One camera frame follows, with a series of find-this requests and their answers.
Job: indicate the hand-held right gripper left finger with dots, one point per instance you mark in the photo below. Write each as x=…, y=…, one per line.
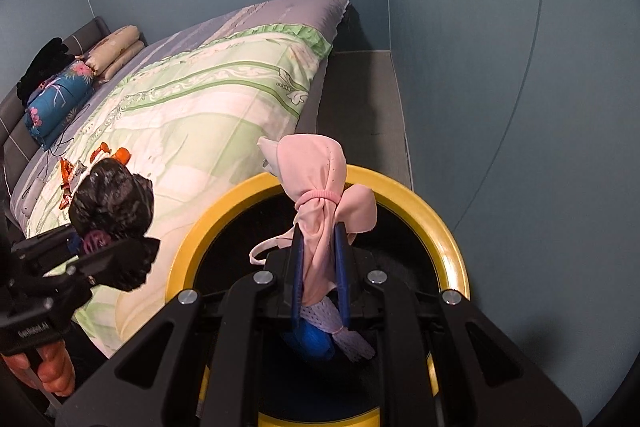
x=297, y=267

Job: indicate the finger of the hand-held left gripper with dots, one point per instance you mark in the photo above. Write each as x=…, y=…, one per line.
x=105, y=259
x=45, y=242

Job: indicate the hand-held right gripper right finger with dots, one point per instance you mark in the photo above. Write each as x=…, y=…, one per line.
x=342, y=272

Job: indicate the pale lavender foam net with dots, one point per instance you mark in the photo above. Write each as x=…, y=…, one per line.
x=330, y=319

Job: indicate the black plastic bag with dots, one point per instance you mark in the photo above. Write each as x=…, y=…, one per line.
x=110, y=202

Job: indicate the orange snack wrapper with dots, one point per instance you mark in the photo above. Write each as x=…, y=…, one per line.
x=66, y=187

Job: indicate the blue plastic bag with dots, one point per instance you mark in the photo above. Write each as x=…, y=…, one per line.
x=312, y=342

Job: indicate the yellow-rimmed black trash bin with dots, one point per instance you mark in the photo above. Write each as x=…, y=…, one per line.
x=180, y=277

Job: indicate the pink cloth bundle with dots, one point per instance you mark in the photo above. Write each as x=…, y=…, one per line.
x=310, y=167

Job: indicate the person's left hand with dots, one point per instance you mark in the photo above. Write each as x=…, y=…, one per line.
x=52, y=369

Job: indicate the grey padded headboard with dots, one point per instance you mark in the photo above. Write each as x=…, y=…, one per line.
x=15, y=127

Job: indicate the blue floral folded quilt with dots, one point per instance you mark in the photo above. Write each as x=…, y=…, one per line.
x=55, y=102

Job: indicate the black clothing pile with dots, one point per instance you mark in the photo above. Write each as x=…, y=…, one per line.
x=45, y=62

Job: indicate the bed with green floral cover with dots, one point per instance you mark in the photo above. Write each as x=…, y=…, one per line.
x=210, y=107

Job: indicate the beige stacked pillows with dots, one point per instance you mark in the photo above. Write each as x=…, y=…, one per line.
x=117, y=44

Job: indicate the grey striped bed sheet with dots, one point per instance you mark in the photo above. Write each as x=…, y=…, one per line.
x=260, y=14

